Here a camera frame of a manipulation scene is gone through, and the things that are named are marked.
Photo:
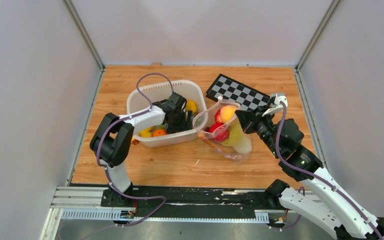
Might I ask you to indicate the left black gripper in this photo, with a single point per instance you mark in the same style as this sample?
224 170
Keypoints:
187 125

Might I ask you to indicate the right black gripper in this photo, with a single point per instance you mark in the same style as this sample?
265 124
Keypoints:
248 119

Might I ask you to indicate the yellow peach fruit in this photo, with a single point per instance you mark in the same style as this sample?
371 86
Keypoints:
227 113

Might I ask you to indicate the yellow napa cabbage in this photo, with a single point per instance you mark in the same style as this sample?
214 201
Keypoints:
238 140

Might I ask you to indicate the clear zip top bag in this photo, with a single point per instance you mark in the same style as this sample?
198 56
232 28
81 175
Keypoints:
202 121

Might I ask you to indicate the orange fruit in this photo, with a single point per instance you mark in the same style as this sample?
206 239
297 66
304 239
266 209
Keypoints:
159 132

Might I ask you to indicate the white plastic basket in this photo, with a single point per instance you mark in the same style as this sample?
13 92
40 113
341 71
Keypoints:
160 91

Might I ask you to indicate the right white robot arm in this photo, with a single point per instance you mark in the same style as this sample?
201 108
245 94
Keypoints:
321 188

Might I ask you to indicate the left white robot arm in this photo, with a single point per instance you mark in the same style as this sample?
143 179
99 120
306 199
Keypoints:
112 140

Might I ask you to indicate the black white checkerboard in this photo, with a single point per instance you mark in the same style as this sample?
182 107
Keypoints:
233 90

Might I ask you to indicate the yellow lemon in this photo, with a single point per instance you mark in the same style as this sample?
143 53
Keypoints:
147 133

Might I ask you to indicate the yellow toy car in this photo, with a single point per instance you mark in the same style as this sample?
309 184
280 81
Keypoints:
135 141

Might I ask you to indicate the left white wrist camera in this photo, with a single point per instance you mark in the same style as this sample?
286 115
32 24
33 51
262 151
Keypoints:
176 102

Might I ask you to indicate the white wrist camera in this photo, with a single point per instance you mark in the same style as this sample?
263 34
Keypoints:
176 102
277 102

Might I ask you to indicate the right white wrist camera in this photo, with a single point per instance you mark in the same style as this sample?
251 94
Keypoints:
277 102

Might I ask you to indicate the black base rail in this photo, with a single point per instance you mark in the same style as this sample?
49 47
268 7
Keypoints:
193 205

